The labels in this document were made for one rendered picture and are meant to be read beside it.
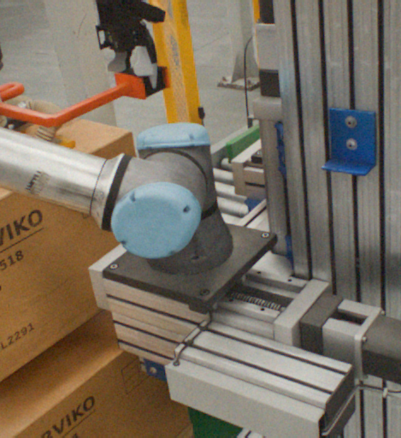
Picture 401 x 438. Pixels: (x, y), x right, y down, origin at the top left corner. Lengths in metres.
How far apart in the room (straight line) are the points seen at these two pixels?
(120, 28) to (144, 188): 0.61
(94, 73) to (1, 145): 2.10
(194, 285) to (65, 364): 0.78
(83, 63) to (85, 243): 1.50
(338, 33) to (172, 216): 0.36
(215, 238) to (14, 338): 0.63
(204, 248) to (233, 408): 0.26
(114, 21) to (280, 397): 0.87
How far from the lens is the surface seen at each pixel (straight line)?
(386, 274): 1.24
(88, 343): 1.94
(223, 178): 2.68
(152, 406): 2.06
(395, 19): 1.06
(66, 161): 1.05
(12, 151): 1.06
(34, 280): 1.64
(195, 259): 1.19
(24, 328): 1.67
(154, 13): 1.63
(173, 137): 1.12
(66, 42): 3.12
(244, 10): 5.26
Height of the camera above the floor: 1.68
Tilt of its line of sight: 29 degrees down
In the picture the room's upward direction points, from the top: 8 degrees counter-clockwise
